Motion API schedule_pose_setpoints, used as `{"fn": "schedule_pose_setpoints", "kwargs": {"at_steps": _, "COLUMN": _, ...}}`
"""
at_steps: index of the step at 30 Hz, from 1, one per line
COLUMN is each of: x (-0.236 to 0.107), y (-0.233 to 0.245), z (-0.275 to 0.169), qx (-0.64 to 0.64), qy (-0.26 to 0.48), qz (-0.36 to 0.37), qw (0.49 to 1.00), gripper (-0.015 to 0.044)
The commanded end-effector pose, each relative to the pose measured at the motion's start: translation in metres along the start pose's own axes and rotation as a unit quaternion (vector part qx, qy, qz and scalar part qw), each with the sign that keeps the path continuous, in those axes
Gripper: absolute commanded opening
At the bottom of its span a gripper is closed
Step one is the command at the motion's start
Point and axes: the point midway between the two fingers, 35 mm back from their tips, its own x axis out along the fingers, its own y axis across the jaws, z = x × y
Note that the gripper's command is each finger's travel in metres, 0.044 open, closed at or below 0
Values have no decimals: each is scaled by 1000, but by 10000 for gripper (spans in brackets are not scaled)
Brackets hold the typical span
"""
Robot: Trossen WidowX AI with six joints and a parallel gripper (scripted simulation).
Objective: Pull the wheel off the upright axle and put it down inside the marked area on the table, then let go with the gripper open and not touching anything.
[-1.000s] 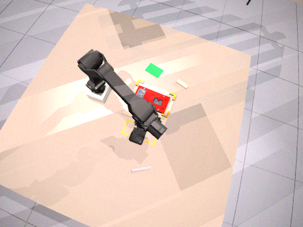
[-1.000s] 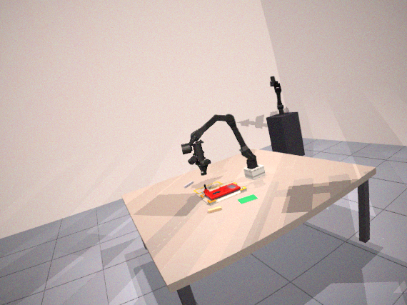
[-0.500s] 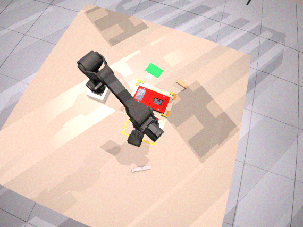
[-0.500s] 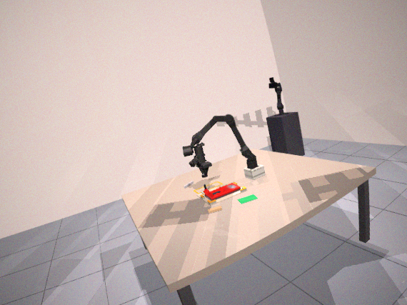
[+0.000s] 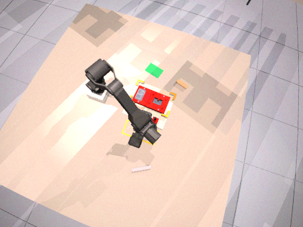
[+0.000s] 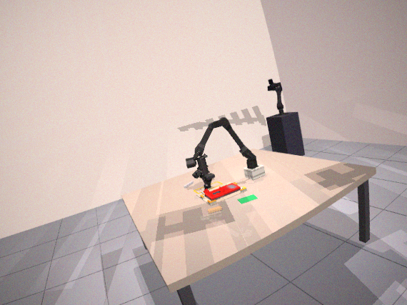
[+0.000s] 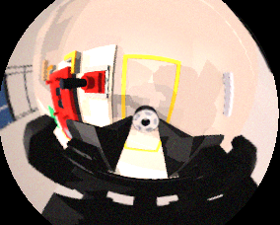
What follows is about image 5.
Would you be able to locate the green flat rectangle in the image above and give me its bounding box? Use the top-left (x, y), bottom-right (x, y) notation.
top-left (145, 63), bottom-right (163, 78)

